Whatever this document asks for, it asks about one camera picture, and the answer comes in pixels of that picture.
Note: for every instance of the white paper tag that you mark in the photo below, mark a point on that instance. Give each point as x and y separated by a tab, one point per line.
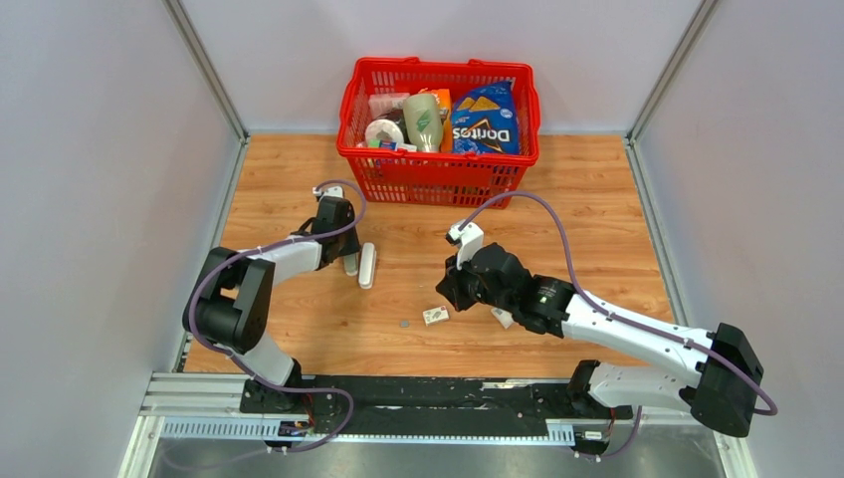
504	318

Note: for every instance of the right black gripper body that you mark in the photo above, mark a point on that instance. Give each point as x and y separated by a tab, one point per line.
466	289

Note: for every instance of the red plastic shopping basket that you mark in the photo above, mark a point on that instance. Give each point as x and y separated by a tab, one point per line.
441	178

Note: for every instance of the beige squeeze bottle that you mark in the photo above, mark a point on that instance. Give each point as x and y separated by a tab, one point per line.
423	122

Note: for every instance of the white tape roll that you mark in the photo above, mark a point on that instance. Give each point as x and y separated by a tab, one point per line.
387	130

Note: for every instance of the greenish white stapler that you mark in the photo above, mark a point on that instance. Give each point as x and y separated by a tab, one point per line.
351	264

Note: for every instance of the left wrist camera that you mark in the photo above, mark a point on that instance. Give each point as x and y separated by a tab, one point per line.
330	191

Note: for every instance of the blue Doritos chip bag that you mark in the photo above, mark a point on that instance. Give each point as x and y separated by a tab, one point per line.
484	121

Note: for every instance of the clear plastic wrapped packet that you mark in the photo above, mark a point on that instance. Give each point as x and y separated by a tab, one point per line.
383	104

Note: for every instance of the small staple box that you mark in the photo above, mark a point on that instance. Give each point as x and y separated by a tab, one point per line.
435	316

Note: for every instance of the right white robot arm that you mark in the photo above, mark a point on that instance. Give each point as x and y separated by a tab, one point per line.
713	375

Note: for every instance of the small white blue box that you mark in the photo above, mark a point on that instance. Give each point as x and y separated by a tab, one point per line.
390	145

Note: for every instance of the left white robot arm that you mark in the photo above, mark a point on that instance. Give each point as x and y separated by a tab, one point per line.
228	309

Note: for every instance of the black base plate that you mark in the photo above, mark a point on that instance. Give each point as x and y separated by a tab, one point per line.
434	406

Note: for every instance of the orange snack packet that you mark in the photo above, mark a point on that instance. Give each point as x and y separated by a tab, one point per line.
444	102

